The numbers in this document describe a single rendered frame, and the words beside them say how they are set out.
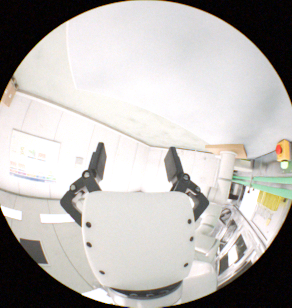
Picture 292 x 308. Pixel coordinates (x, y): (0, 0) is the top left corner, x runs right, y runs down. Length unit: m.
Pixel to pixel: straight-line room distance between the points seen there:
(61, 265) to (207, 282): 1.93
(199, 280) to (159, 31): 0.36
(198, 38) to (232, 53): 0.06
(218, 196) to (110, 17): 0.73
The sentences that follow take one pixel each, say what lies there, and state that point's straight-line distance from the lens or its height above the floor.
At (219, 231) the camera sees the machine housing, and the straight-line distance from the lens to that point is 1.98.
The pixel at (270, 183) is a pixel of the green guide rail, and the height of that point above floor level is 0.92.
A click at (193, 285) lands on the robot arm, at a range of 0.20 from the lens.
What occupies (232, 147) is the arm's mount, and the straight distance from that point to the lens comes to 0.57.
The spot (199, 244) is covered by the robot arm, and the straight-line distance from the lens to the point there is 0.50.
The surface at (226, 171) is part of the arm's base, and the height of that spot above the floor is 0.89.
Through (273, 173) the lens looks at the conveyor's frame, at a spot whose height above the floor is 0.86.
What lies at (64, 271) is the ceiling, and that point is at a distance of 1.97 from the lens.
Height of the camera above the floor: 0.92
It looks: 4 degrees down
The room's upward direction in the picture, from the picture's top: 167 degrees counter-clockwise
